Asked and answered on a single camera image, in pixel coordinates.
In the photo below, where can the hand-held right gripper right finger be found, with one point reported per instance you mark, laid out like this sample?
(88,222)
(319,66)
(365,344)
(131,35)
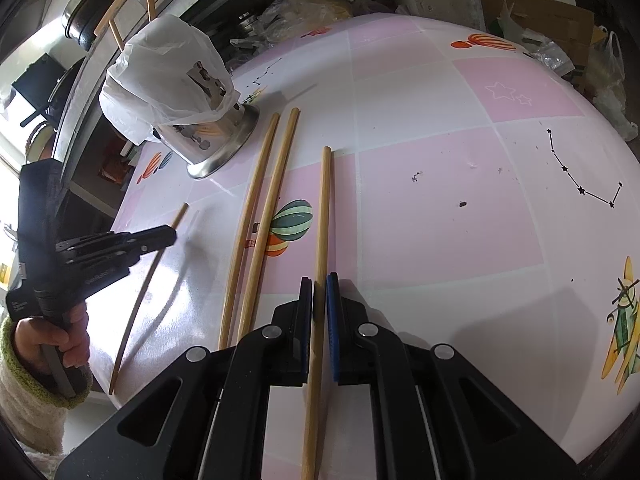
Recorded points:
(333,330)

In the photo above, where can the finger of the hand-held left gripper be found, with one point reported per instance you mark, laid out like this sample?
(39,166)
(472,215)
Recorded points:
(105,259)
(130,239)

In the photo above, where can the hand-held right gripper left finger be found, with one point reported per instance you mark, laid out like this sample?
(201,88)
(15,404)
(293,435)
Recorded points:
(300,320)

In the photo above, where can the wooden chopstick pair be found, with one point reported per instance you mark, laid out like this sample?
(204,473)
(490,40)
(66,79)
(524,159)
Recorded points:
(253,210)

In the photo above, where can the steel utensil holder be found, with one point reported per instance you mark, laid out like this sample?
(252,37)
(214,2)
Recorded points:
(220,140)

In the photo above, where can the white plastic bag liner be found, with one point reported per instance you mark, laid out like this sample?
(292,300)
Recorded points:
(160,60)

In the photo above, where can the person's left forearm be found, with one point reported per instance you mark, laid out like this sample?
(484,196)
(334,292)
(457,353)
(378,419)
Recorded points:
(30,410)

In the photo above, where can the person's left hand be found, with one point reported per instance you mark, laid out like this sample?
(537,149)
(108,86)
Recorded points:
(30,340)

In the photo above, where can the red snack packets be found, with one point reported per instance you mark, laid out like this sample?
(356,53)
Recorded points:
(115,170)

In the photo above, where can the stacked green and orange basins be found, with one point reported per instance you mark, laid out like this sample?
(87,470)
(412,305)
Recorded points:
(40,145)

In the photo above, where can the tall black appliance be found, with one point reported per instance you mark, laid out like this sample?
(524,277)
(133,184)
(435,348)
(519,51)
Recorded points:
(35,80)

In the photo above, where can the large black cooking pot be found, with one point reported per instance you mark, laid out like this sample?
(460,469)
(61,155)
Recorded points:
(85,10)

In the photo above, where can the yellowish bag of food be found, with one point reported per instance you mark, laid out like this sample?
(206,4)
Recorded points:
(320,10)

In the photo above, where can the crumpled white plastic bag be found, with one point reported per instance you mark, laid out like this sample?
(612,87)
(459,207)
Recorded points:
(620,115)

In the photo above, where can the white plastic shopping bag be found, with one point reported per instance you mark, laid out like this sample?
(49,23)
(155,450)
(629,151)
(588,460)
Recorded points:
(607,75)

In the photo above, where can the cardboard box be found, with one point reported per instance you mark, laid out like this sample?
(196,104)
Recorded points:
(550,15)

